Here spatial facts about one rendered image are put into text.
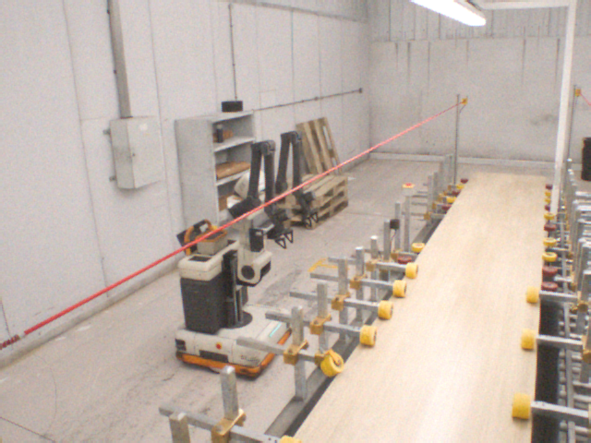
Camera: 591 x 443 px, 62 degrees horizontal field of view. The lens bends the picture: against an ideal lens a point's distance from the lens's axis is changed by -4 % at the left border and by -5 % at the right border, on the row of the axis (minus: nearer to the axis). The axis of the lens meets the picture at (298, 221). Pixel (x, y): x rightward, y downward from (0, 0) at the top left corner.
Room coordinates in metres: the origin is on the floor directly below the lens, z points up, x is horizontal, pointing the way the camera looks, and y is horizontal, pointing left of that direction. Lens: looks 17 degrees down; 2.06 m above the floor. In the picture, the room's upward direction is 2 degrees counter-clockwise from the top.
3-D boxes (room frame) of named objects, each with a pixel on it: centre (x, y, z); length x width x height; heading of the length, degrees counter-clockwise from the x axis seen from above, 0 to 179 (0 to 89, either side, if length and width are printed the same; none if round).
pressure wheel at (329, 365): (1.72, -0.11, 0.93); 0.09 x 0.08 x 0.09; 64
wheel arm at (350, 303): (2.25, -0.17, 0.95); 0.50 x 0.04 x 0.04; 64
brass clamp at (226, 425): (1.36, 0.25, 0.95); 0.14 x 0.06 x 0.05; 154
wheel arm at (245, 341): (1.83, 0.11, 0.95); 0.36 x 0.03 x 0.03; 64
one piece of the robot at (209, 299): (3.39, 0.59, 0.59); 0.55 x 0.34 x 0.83; 158
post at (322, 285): (2.05, -0.09, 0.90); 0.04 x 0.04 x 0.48; 64
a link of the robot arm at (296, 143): (3.38, -0.01, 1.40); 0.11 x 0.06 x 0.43; 157
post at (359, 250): (2.50, -0.32, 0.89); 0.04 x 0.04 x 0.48; 64
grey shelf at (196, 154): (5.59, 0.83, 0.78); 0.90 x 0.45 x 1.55; 154
